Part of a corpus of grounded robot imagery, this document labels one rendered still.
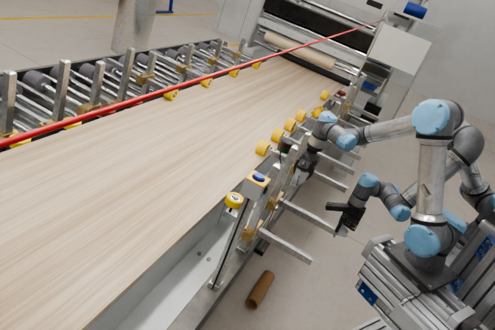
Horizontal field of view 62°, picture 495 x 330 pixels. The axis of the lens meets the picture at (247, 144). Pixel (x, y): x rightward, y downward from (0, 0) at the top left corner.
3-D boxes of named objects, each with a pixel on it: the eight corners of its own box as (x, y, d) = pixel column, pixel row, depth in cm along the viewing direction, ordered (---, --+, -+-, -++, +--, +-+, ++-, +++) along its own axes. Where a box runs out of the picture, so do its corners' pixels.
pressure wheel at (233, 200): (232, 211, 190) (240, 191, 185) (239, 222, 184) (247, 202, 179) (216, 211, 186) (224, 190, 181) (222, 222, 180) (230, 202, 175)
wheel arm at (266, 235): (311, 263, 177) (314, 255, 175) (309, 267, 174) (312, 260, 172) (225, 213, 187) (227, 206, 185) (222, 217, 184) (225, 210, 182)
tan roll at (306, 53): (378, 90, 420) (384, 79, 415) (377, 92, 409) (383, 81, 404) (258, 37, 454) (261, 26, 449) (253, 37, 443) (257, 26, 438)
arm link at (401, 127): (471, 96, 147) (356, 124, 183) (458, 96, 140) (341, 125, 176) (477, 127, 146) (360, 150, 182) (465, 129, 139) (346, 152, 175)
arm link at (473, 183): (479, 219, 192) (448, 136, 165) (460, 199, 205) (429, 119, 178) (503, 207, 190) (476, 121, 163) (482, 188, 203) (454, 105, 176)
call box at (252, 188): (264, 197, 143) (271, 178, 139) (255, 205, 137) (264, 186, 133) (246, 187, 144) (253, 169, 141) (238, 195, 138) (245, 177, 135)
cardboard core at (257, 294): (275, 274, 268) (259, 303, 242) (272, 282, 272) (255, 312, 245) (265, 267, 270) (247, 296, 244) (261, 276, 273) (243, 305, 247)
